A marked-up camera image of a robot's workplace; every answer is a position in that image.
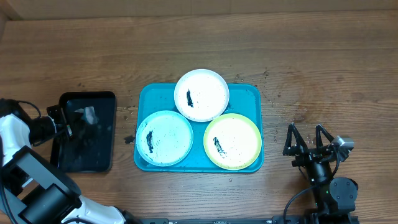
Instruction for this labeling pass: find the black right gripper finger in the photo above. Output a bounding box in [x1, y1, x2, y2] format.
[283, 123, 308, 152]
[315, 124, 336, 149]

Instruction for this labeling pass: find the green orange sponge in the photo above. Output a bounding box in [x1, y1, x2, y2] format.
[75, 106, 99, 125]

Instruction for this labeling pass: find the light blue round plate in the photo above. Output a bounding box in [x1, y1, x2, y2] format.
[136, 110, 193, 167]

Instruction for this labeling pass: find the white round plate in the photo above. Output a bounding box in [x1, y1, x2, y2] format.
[174, 69, 229, 122]

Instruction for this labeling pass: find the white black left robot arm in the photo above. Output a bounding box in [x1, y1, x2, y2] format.
[1, 98, 141, 224]

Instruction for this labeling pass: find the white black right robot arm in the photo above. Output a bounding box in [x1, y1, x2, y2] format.
[282, 123, 359, 223]

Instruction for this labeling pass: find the black water tray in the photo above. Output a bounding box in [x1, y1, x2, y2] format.
[50, 91, 116, 172]

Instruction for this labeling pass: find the blue plastic tray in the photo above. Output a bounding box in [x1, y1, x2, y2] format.
[134, 83, 262, 173]

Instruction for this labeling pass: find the yellow green round plate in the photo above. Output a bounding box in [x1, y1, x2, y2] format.
[203, 113, 262, 170]

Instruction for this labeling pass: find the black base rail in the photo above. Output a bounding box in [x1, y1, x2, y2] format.
[141, 215, 360, 224]

